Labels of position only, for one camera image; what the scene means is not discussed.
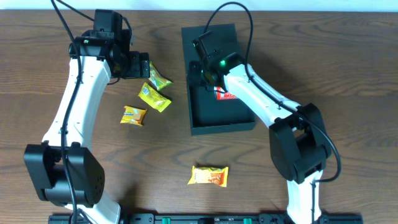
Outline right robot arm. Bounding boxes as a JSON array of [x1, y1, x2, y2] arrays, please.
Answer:
[[192, 31, 331, 223]]

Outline green snack packet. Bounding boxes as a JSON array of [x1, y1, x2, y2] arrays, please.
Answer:
[[149, 60, 173, 91]]

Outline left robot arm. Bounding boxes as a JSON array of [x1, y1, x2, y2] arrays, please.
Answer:
[[24, 29, 149, 223]]

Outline dark green open box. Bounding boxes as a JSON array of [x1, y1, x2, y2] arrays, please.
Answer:
[[181, 26, 256, 136]]

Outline red Pringles can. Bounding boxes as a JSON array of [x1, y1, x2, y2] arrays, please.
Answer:
[[214, 86, 237, 100]]

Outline small orange biscuit packet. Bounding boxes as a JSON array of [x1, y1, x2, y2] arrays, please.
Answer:
[[120, 106, 147, 126]]

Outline yellow snack packet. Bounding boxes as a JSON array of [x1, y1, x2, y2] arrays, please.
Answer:
[[138, 83, 171, 113]]

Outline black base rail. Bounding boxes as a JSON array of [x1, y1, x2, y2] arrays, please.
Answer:
[[48, 213, 364, 224]]

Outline orange cracker packet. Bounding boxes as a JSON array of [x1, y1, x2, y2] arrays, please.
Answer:
[[188, 166, 229, 187]]

